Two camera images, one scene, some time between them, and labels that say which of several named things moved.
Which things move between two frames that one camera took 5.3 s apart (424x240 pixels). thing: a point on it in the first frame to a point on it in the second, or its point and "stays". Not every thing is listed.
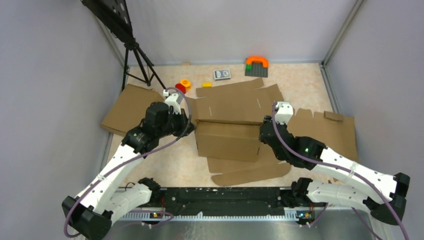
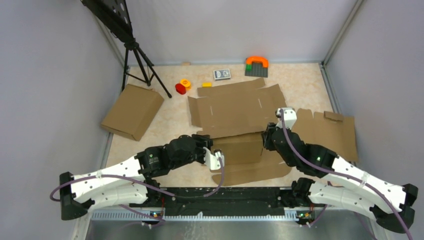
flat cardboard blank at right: (336, 131) stays
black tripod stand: (113, 14) stays
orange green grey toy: (256, 66) stays
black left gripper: (186, 126) to (203, 141)
